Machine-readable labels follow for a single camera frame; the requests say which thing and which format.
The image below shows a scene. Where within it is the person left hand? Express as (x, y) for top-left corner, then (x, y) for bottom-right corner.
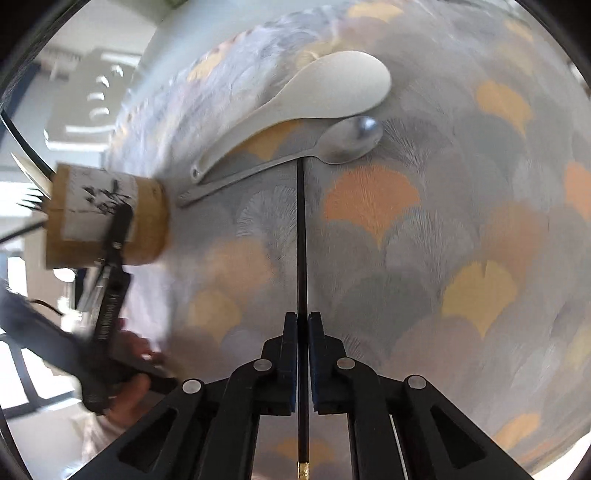
(103, 317), (165, 430)

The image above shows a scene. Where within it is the white chair with holes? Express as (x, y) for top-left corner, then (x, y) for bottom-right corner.
(44, 48), (140, 153)

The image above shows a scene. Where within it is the silver metal spoon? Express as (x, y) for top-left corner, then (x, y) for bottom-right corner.
(176, 116), (384, 208)

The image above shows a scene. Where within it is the white rice paddle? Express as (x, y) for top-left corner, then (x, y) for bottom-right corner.
(11, 152), (52, 198)
(190, 51), (392, 184)

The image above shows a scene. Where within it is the silver metal fork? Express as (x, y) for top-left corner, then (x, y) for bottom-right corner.
(17, 188), (50, 213)

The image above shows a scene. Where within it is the wooden utensil holder cup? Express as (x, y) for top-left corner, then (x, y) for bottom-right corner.
(45, 164), (168, 269)

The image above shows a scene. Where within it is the ginkgo pattern tablecloth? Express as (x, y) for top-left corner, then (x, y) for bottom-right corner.
(104, 1), (590, 472)

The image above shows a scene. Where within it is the black chopstick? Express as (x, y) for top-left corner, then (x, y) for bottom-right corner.
(1, 111), (54, 180)
(297, 160), (310, 479)

